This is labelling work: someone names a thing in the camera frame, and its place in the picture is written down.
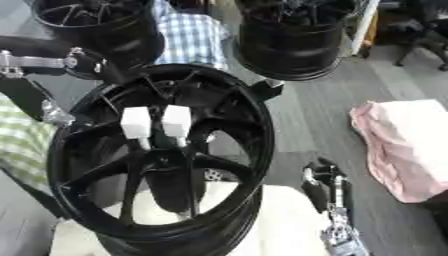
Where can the black spoked wheel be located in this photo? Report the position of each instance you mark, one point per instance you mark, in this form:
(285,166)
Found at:
(230,110)

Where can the white support block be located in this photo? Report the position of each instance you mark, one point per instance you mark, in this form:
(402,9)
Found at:
(286,223)

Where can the pink crumpled cloth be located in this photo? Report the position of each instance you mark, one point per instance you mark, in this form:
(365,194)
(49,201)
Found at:
(408,143)

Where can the person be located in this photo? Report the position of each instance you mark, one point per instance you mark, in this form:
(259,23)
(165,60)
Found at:
(192,36)

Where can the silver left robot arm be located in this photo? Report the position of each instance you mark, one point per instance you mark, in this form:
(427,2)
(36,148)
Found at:
(7,64)

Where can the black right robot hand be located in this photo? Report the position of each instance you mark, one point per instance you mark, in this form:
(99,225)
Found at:
(318,191)

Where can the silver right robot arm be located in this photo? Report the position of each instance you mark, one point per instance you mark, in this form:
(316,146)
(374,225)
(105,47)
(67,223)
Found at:
(344,238)

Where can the black office chair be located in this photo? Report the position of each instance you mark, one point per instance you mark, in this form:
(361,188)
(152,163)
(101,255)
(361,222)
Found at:
(423,36)

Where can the black wheel rim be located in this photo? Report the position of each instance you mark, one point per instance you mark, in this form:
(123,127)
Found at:
(289,50)
(125,40)

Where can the black bracket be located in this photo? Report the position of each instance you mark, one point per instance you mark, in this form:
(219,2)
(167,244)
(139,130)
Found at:
(267,89)

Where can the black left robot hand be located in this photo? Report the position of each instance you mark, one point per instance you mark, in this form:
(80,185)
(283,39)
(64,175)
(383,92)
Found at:
(87,65)

